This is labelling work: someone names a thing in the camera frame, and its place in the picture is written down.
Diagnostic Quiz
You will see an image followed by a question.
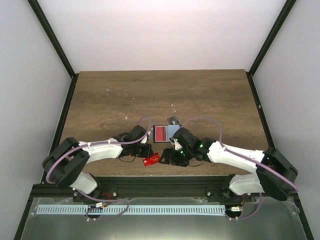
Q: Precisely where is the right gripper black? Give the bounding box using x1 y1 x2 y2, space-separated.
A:
159 147 193 168

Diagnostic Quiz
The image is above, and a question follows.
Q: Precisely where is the red VIP card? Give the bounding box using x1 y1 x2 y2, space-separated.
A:
142 152 160 167

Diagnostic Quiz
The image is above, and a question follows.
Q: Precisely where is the black leather card holder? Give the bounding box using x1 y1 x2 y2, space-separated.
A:
152 124 180 143

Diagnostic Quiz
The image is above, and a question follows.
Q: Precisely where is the red magnetic stripe card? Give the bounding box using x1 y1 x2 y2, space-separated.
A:
154 125 168 143

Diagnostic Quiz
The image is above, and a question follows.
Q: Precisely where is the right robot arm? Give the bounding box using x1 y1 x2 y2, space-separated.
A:
159 127 298 202

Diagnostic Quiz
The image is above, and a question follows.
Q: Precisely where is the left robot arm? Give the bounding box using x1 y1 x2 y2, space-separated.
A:
42 125 153 202

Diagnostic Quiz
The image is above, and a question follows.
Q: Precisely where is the black VIP card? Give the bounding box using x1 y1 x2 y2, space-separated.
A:
167 116 181 126

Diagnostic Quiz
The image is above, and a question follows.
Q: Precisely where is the metal sheet front panel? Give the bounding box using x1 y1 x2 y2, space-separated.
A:
21 197 307 240

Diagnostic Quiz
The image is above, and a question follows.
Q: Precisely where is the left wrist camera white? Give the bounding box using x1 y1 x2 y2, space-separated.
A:
140 130 152 144

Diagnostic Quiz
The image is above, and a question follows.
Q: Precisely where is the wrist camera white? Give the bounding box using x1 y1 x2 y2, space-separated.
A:
140 130 152 144
169 137 183 151

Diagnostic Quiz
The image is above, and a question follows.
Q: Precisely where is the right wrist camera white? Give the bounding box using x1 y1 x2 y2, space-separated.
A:
169 137 183 151

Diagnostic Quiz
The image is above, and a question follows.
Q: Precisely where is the black aluminium frame rail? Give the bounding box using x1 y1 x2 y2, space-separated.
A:
32 175 261 204

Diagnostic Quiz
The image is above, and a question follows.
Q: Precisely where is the light blue slotted cable duct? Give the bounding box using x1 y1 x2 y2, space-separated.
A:
35 204 226 216

